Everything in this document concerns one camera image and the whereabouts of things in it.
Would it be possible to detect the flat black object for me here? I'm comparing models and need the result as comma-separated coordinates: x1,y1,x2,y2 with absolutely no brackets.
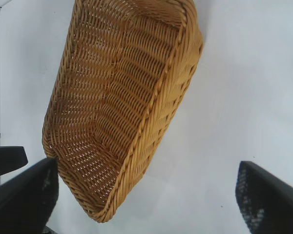
0,146,29,181

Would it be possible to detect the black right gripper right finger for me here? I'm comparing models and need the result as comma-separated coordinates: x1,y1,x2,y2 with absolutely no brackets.
235,160,293,234

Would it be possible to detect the woven wicker basket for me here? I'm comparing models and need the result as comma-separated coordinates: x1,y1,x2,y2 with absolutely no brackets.
41,0,205,224

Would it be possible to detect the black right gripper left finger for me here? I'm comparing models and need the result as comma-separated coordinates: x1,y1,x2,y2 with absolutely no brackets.
0,157,60,234

